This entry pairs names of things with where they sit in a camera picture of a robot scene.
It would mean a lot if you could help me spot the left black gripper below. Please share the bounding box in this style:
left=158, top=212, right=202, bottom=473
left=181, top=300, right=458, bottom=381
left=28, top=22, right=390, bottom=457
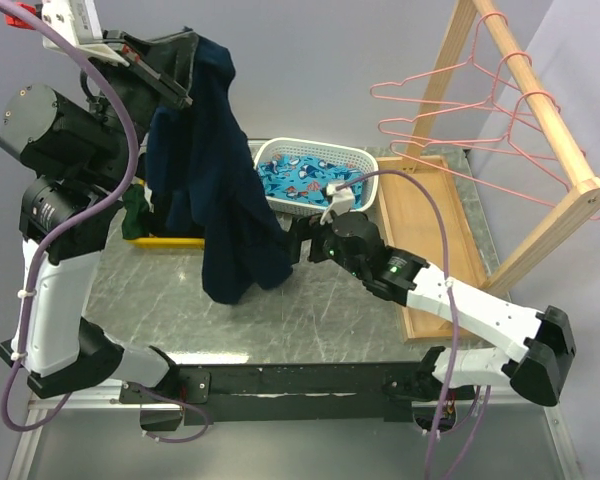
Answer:
left=77, top=28, right=199, bottom=187

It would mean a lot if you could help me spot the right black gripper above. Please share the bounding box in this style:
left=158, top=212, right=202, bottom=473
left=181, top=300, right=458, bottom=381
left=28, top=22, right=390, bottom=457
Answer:
left=277, top=212, right=367, bottom=280

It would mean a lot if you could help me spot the navy blue t shirt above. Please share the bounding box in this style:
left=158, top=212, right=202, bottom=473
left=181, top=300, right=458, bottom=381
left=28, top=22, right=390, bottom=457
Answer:
left=146, top=38, right=293, bottom=305

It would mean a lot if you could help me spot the pink wire hanger front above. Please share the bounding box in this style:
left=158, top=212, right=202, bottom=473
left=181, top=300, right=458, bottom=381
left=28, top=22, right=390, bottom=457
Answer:
left=388, top=89, right=600, bottom=221

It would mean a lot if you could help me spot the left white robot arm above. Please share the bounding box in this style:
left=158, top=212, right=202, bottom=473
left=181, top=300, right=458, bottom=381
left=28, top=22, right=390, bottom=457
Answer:
left=0, top=83, right=183, bottom=402

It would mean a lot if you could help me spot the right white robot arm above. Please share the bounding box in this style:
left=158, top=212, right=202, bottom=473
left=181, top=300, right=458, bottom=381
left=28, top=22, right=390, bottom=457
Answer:
left=288, top=212, right=576, bottom=407

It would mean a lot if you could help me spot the blue shark print cloth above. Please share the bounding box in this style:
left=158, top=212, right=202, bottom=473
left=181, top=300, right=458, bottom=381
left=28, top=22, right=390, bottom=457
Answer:
left=256, top=154, right=363, bottom=207

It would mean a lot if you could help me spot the white plastic basket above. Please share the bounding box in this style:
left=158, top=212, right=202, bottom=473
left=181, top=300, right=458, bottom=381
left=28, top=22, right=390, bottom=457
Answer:
left=254, top=137, right=378, bottom=216

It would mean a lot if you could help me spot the wooden clothes rack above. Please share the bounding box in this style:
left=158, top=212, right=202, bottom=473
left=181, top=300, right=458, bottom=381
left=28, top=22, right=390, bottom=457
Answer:
left=377, top=0, right=600, bottom=345

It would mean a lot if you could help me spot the yellow plastic bin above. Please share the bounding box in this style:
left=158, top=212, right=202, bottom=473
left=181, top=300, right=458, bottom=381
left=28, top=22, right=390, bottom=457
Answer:
left=127, top=237, right=205, bottom=249

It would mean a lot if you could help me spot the dark green garment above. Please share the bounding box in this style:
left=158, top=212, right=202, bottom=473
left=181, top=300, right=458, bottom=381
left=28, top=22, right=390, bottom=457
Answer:
left=121, top=184, right=151, bottom=240

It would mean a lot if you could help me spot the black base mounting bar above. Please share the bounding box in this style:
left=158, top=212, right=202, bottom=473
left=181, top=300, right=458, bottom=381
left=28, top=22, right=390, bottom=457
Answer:
left=118, top=359, right=476, bottom=431

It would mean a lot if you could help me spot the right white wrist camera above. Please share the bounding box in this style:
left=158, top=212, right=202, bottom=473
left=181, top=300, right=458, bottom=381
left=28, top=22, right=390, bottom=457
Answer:
left=320, top=182, right=355, bottom=225

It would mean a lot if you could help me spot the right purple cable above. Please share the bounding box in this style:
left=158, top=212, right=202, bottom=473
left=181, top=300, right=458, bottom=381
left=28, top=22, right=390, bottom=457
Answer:
left=337, top=170, right=492, bottom=480

